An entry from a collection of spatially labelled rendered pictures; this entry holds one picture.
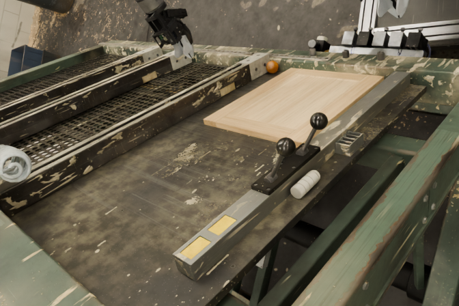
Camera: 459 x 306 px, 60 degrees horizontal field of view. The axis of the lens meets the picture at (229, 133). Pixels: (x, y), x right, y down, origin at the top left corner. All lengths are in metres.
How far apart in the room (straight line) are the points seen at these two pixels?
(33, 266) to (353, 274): 0.51
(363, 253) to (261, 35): 2.40
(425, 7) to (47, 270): 1.97
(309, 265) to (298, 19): 2.18
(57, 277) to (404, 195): 0.60
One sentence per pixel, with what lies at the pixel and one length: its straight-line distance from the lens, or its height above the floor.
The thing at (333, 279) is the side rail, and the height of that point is 1.61.
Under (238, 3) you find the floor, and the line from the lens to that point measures 3.21.
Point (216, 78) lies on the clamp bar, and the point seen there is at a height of 1.14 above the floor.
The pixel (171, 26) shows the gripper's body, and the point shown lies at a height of 1.42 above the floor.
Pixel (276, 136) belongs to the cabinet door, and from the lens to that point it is 1.08.
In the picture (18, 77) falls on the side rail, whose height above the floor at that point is 1.35.
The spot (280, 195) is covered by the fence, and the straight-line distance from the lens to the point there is 0.85.
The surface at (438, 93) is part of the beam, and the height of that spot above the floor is 0.87.
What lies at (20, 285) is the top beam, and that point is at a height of 1.89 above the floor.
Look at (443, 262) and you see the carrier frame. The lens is 1.43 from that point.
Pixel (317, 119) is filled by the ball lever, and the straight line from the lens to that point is 0.85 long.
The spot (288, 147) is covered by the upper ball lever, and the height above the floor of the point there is 1.54.
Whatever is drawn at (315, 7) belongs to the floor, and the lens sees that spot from 2.77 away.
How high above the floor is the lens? 2.18
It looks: 48 degrees down
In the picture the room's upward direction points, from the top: 77 degrees counter-clockwise
